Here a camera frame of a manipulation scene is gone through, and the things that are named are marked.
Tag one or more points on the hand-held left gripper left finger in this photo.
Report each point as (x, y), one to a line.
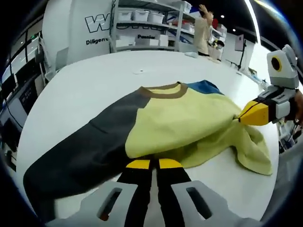
(135, 194)

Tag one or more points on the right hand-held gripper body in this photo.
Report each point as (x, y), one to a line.
(284, 68)

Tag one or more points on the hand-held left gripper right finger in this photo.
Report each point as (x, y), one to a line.
(172, 194)

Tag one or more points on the yellow grey blue garment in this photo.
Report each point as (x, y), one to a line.
(184, 118)

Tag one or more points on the person's right hand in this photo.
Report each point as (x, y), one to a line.
(298, 104)

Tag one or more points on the slim black stand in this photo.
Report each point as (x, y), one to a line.
(242, 59)

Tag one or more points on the white crumpled cloth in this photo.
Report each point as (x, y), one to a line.
(191, 55)

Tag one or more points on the grey metal shelf rack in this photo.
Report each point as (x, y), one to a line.
(146, 24)
(187, 26)

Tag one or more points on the white tall box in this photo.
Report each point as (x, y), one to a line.
(163, 40)

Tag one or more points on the white flat box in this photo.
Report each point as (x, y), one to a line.
(125, 43)
(147, 42)

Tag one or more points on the white storage bin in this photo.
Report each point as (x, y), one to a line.
(124, 15)
(156, 18)
(140, 16)

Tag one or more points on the grey cabinet with black front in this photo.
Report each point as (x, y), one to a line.
(23, 99)

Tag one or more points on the grey office chair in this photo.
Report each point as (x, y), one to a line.
(63, 58)

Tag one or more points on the white floor stand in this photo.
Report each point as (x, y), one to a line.
(41, 56)

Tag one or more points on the black monitor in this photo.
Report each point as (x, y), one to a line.
(8, 78)

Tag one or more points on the pale purple wall poster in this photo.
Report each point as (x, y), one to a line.
(239, 42)

